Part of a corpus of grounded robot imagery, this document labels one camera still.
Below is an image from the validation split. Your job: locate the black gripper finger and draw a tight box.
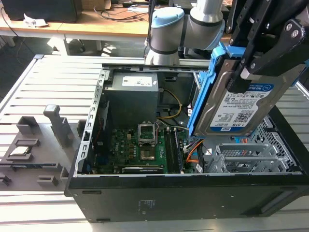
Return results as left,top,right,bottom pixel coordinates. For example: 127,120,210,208
228,0,305,93
229,0,251,48

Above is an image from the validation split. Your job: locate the hard disk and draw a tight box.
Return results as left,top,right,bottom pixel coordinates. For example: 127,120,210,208
187,42,301,144

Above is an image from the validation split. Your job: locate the grey metal disk bay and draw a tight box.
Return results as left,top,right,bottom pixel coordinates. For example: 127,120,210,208
206,142,298,174

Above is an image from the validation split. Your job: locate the black RAM stick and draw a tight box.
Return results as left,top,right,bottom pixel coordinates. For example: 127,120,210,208
172,129,184,174

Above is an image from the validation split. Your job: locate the grey power supply unit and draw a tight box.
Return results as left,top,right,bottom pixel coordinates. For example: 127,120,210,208
103,72,160,117

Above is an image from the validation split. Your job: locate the metal socket cover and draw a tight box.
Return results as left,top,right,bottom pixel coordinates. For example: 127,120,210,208
137,122,157,147

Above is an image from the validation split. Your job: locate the CPU socket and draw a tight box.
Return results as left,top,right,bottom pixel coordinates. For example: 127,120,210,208
137,122,157,147

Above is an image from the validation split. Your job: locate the wooden desk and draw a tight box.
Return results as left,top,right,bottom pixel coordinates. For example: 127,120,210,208
0,0,232,43

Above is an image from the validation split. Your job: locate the brown cardboard box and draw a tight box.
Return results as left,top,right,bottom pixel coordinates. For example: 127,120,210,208
81,0,112,11

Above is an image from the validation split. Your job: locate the chipset heatsink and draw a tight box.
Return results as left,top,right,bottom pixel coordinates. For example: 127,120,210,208
140,149,156,161

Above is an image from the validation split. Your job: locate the green motherboard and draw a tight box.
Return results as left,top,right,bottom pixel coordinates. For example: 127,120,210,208
93,118,192,174

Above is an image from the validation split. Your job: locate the black graphics card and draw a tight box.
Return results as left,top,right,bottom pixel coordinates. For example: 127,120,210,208
121,165,165,174

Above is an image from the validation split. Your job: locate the black open PC case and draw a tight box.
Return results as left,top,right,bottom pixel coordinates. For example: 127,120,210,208
64,61,309,223

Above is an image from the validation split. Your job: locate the large black box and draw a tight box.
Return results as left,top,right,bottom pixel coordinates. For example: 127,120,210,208
1,0,79,24

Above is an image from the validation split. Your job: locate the crumpled white paper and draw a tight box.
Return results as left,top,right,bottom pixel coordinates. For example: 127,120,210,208
23,14,49,28

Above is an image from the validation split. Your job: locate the grey parts rack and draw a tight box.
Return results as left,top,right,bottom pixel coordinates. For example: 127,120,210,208
0,103,82,194

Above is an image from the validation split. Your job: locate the silver CPU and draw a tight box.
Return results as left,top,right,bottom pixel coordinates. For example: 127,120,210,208
11,146,31,157

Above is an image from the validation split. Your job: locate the yellow wire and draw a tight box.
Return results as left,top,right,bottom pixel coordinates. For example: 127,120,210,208
155,89,183,120

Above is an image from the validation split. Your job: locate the orange wire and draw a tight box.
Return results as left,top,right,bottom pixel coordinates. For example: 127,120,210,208
185,139,206,163

